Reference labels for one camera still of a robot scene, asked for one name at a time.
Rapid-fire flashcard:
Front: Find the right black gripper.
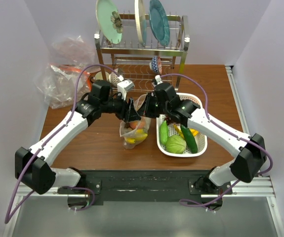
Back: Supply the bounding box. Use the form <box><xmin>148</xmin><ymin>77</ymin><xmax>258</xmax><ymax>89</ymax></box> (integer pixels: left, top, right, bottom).
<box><xmin>137</xmin><ymin>92</ymin><xmax>170</xmax><ymax>119</ymax></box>

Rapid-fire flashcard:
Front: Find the clear zip top bag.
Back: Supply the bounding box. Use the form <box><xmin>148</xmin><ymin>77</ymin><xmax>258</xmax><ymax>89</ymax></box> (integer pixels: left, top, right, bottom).
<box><xmin>119</xmin><ymin>96</ymin><xmax>151</xmax><ymax>150</ymax></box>

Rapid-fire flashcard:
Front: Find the yellow banana bunch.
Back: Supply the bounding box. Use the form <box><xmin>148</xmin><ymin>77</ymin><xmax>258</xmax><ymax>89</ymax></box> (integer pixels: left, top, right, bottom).
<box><xmin>124</xmin><ymin>129</ymin><xmax>148</xmax><ymax>144</ymax></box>

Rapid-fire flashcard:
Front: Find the toy peach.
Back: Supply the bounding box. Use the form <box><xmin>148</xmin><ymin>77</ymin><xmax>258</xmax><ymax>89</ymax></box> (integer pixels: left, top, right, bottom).
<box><xmin>129</xmin><ymin>117</ymin><xmax>146</xmax><ymax>129</ymax></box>

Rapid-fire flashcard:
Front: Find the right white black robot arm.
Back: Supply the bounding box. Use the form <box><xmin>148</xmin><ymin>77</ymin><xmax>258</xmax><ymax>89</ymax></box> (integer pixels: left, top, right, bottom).
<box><xmin>138</xmin><ymin>82</ymin><xmax>266</xmax><ymax>194</ymax></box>

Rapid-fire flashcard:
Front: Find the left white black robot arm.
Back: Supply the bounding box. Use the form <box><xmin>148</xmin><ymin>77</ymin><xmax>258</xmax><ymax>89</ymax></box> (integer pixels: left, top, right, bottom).
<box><xmin>15</xmin><ymin>80</ymin><xmax>141</xmax><ymax>195</ymax></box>

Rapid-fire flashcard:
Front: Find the dark purple grape bunch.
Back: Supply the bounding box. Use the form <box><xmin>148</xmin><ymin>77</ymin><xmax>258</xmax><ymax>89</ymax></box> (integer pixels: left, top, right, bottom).
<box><xmin>164</xmin><ymin>116</ymin><xmax>174</xmax><ymax>125</ymax></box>

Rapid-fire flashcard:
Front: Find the light green bumpy gourd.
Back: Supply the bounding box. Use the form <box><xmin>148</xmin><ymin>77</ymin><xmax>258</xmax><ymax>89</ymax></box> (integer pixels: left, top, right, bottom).
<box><xmin>159</xmin><ymin>120</ymin><xmax>169</xmax><ymax>146</ymax></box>

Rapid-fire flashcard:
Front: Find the green cabbage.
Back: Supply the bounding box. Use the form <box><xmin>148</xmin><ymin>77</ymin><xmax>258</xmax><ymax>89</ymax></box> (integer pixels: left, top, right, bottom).
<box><xmin>165</xmin><ymin>135</ymin><xmax>187</xmax><ymax>154</ymax></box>

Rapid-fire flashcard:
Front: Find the blue patterned bowl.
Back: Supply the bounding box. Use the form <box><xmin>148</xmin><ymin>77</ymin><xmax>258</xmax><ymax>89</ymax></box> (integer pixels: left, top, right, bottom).
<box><xmin>150</xmin><ymin>56</ymin><xmax>162</xmax><ymax>75</ymax></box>

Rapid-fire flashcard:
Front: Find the brown patterned bowl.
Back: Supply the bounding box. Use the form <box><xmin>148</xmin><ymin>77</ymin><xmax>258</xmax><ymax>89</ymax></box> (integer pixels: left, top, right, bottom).
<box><xmin>108</xmin><ymin>68</ymin><xmax>124</xmax><ymax>87</ymax></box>

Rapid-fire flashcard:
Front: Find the steel dish rack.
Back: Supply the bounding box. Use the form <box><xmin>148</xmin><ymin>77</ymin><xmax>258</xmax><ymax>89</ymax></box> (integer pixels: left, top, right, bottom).
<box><xmin>94</xmin><ymin>13</ymin><xmax>190</xmax><ymax>93</ymax></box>

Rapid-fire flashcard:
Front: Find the dark green cucumber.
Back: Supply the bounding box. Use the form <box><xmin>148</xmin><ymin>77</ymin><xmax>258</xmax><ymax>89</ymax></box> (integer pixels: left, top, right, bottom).
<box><xmin>180</xmin><ymin>124</ymin><xmax>198</xmax><ymax>154</ymax></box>

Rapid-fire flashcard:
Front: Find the yellow banana pair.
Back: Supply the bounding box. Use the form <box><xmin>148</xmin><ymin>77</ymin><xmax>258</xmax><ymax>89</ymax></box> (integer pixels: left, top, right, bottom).
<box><xmin>173</xmin><ymin>124</ymin><xmax>199</xmax><ymax>138</ymax></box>

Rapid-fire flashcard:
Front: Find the cream enamel mug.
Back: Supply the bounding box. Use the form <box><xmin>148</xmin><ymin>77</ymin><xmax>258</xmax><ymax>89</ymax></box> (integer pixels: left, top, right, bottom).
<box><xmin>94</xmin><ymin>72</ymin><xmax>108</xmax><ymax>80</ymax></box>

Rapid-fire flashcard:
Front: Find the white perforated plastic basket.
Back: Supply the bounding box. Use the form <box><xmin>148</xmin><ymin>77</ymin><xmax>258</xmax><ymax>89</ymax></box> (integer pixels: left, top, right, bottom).
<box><xmin>156</xmin><ymin>93</ymin><xmax>208</xmax><ymax>158</ymax></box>

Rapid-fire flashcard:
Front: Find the pile of clear plastic bags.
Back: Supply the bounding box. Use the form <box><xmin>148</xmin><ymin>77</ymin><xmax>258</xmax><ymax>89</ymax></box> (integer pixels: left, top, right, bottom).
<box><xmin>35</xmin><ymin>36</ymin><xmax>100</xmax><ymax>109</ymax></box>

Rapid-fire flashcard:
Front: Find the teal blue plate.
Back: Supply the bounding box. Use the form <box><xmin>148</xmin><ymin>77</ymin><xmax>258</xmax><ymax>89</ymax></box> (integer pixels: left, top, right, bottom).
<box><xmin>149</xmin><ymin>0</ymin><xmax>170</xmax><ymax>47</ymax></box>

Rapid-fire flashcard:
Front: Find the mint green flower plate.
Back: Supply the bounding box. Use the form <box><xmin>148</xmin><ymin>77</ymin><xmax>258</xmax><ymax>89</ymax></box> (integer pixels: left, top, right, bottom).
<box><xmin>96</xmin><ymin>0</ymin><xmax>123</xmax><ymax>44</ymax></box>

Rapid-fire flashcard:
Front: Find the cream rimmed plate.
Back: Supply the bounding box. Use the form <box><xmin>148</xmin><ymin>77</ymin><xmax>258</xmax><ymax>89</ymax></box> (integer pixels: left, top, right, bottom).
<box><xmin>134</xmin><ymin>0</ymin><xmax>147</xmax><ymax>46</ymax></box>

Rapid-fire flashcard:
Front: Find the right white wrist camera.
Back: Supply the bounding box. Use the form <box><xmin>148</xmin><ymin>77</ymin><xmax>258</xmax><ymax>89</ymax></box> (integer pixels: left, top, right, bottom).
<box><xmin>152</xmin><ymin>75</ymin><xmax>163</xmax><ymax>88</ymax></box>

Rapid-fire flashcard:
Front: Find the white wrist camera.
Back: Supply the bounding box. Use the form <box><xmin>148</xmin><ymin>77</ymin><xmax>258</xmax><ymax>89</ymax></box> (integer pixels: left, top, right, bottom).
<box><xmin>117</xmin><ymin>79</ymin><xmax>134</xmax><ymax>100</ymax></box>
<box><xmin>152</xmin><ymin>75</ymin><xmax>163</xmax><ymax>88</ymax></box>

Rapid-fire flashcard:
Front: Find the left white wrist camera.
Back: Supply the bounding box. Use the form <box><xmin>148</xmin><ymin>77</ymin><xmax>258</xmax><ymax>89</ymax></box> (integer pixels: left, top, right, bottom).
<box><xmin>117</xmin><ymin>79</ymin><xmax>134</xmax><ymax>100</ymax></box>

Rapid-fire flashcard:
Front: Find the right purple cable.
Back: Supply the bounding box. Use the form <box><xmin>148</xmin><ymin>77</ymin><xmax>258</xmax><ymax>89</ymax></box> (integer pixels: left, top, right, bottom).
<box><xmin>160</xmin><ymin>73</ymin><xmax>274</xmax><ymax>210</ymax></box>

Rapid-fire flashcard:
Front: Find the purple cable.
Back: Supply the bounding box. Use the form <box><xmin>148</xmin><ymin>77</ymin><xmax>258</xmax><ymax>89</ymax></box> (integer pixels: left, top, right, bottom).
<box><xmin>160</xmin><ymin>73</ymin><xmax>274</xmax><ymax>210</ymax></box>
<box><xmin>4</xmin><ymin>64</ymin><xmax>122</xmax><ymax>224</ymax></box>

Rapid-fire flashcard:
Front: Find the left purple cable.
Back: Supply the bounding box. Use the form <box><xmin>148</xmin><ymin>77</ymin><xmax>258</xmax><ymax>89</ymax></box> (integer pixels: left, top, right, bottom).
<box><xmin>4</xmin><ymin>64</ymin><xmax>122</xmax><ymax>224</ymax></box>

